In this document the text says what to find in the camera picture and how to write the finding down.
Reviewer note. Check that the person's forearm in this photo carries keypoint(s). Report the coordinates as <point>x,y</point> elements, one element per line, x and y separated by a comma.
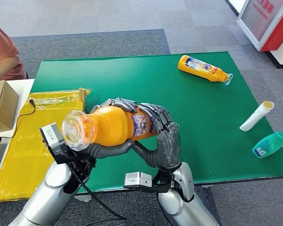
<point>2,70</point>

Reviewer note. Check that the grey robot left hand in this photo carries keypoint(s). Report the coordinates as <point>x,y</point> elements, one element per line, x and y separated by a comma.
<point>108,150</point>

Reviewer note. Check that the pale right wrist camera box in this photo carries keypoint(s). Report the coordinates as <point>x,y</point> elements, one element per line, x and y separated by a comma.
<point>137,179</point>

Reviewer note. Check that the orange bottle with blue logo label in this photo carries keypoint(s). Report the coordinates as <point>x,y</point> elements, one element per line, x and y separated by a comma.
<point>200,68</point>

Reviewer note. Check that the green table board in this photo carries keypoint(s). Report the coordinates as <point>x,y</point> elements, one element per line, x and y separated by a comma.
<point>202,124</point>

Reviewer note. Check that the person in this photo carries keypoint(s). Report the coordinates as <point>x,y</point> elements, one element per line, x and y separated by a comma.
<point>2,46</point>

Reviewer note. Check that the white side table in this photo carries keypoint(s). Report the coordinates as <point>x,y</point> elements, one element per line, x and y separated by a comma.
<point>22,90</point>

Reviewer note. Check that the teal plastic bottle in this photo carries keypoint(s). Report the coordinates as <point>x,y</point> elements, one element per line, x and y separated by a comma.
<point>269,145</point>

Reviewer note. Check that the red and white cabinet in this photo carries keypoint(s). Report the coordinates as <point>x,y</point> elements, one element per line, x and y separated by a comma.
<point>263,18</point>

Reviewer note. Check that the white tube bottle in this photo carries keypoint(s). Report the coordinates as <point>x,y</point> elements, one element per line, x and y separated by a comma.
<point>256,117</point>

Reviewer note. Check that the brown cardboard box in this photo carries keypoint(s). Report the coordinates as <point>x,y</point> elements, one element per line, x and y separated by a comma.
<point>0,106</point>

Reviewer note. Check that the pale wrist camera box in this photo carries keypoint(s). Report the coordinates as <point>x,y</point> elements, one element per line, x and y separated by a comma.
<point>52,137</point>
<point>137,179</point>

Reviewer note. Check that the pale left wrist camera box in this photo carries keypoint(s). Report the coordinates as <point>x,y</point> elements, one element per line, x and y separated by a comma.
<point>52,137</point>

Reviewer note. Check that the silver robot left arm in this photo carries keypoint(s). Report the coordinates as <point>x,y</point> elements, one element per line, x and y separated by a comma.
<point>49,193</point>

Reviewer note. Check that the orange bottle with ingredient label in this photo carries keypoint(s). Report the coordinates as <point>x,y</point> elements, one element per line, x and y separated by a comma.
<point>115,124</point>

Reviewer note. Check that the yellow plastic wrapped box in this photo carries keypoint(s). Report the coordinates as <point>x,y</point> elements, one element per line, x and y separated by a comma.
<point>25,156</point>

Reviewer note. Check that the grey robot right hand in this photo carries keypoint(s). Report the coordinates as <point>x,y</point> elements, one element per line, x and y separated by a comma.
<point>168,146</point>

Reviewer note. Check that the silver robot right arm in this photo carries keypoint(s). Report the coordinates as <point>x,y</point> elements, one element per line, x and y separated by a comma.
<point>183,199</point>

